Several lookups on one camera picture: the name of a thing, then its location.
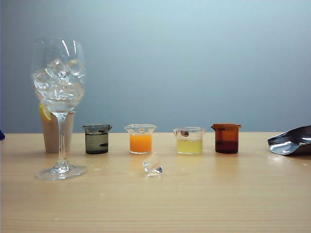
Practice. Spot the stainless steel ice scoop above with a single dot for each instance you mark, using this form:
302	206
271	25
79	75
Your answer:
289	144

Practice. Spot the clear beaker with orange juice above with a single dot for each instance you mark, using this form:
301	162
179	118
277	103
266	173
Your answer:
141	143

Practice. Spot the clear beaker with pale liquid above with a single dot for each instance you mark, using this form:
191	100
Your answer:
190	145

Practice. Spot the grey beaker with dark liquid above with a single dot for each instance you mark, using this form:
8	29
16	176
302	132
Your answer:
97	142

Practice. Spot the amber beaker with brown liquid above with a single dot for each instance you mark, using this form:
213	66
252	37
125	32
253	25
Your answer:
226	140

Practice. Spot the clear wine glass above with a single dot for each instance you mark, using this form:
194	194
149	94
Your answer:
59	97

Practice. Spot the beige paper cup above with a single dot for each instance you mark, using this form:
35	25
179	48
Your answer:
49	138

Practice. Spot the yellow lemon slice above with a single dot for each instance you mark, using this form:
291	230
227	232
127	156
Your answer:
44	112

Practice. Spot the blue object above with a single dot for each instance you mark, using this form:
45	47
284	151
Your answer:
2	135

